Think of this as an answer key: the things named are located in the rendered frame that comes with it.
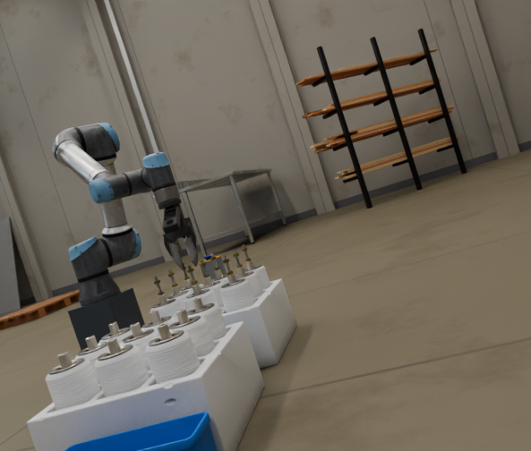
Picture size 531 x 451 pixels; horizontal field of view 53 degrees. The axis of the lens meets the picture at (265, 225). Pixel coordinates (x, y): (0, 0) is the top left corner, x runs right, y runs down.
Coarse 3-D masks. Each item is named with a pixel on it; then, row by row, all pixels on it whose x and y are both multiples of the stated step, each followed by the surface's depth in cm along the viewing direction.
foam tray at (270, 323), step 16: (272, 288) 176; (256, 304) 156; (272, 304) 168; (288, 304) 189; (224, 320) 156; (240, 320) 155; (256, 320) 154; (272, 320) 163; (288, 320) 182; (256, 336) 155; (272, 336) 157; (288, 336) 175; (256, 352) 155; (272, 352) 154
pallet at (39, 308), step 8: (64, 296) 671; (72, 296) 708; (40, 304) 667; (48, 304) 630; (56, 304) 660; (64, 304) 657; (16, 312) 662; (24, 312) 606; (32, 312) 615; (40, 312) 615; (0, 320) 617; (8, 320) 627; (16, 320) 623; (24, 320) 620; (0, 328) 632
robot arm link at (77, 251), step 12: (96, 240) 200; (72, 252) 197; (84, 252) 196; (96, 252) 199; (108, 252) 201; (72, 264) 200; (84, 264) 196; (96, 264) 198; (108, 264) 203; (84, 276) 197
